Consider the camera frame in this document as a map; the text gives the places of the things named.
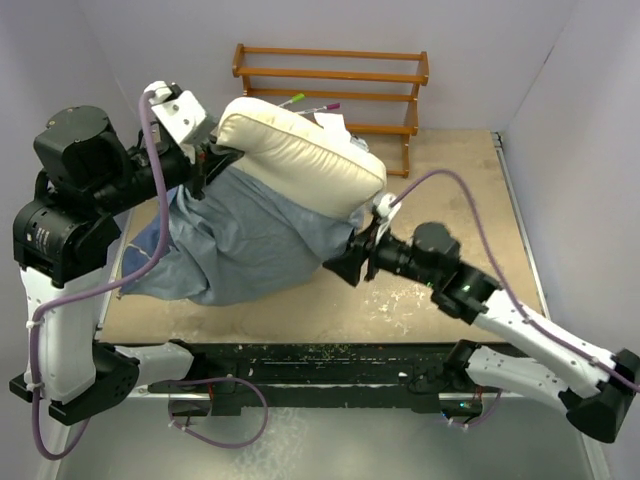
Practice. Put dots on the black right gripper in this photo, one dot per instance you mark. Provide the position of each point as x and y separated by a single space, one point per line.
363 246

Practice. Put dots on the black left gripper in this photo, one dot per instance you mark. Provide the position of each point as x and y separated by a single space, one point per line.
205 163

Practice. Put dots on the blue printed pillowcase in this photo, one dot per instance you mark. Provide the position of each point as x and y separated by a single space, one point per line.
240 242

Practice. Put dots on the cream white pillow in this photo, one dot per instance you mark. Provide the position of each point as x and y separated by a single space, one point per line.
299 159

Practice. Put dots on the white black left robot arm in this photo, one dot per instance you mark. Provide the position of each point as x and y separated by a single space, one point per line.
61 241

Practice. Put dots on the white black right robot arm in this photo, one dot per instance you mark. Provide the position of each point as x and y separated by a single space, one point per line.
592 386

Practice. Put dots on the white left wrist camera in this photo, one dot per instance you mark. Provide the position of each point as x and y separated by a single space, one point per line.
181 114

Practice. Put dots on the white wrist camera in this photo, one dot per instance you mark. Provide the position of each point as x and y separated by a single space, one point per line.
384 208
181 114

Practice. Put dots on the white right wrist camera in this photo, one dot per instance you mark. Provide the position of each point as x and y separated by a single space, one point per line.
384 208

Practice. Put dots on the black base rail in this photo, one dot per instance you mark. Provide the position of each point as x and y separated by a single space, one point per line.
415 376

